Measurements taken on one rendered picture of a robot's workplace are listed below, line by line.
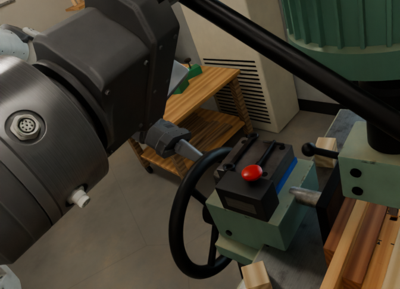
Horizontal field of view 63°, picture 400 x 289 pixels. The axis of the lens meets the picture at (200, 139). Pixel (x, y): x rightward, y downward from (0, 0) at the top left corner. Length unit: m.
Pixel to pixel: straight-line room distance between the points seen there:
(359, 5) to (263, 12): 1.74
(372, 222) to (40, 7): 3.11
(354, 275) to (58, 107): 0.38
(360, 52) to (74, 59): 0.19
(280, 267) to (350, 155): 0.20
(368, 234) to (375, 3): 0.31
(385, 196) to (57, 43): 0.36
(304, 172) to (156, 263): 1.36
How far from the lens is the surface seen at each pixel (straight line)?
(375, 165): 0.40
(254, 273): 0.48
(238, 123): 2.13
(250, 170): 0.47
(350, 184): 0.43
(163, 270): 1.77
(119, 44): 0.19
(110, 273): 1.93
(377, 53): 0.26
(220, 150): 0.68
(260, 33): 0.21
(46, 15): 3.32
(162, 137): 0.70
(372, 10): 0.25
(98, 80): 0.18
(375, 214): 0.51
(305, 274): 0.51
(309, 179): 0.55
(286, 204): 0.51
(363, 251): 0.47
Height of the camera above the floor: 1.34
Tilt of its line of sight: 33 degrees down
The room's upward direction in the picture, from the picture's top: 23 degrees counter-clockwise
